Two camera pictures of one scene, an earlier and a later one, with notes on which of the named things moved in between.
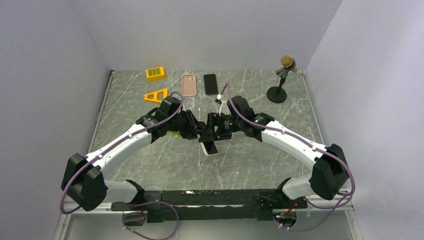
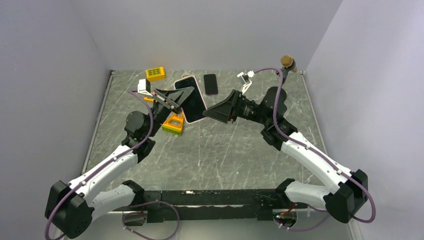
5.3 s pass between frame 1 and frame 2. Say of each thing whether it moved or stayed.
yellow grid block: stayed
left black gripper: moved
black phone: stayed
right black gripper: moved
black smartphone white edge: moved
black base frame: stayed
